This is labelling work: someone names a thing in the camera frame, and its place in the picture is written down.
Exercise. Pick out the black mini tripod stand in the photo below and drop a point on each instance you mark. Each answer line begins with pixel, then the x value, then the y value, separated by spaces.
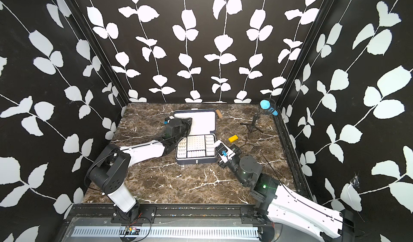
pixel 252 126

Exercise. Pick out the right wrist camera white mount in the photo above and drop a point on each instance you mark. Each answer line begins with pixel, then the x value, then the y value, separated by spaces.
pixel 223 152

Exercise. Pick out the blue microphone on tripod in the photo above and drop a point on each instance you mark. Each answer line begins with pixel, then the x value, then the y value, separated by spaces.
pixel 268 107

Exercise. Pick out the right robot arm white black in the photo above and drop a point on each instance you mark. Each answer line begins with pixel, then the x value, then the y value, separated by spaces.
pixel 277 203

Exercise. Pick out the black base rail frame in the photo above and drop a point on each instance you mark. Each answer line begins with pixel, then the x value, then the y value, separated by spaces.
pixel 107 214

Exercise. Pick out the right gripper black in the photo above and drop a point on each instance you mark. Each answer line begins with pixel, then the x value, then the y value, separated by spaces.
pixel 223 165

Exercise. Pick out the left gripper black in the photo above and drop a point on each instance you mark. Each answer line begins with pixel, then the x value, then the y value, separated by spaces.
pixel 187 124

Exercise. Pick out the white slotted cable duct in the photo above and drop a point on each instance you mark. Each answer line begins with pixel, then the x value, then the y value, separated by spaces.
pixel 167 232

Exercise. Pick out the yellow rectangular block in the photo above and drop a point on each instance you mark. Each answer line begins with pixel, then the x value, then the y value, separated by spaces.
pixel 233 138

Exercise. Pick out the small green circuit board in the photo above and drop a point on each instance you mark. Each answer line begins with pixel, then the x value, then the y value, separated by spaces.
pixel 131 231

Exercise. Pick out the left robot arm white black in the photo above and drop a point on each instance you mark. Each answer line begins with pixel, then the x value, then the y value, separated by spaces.
pixel 109 170

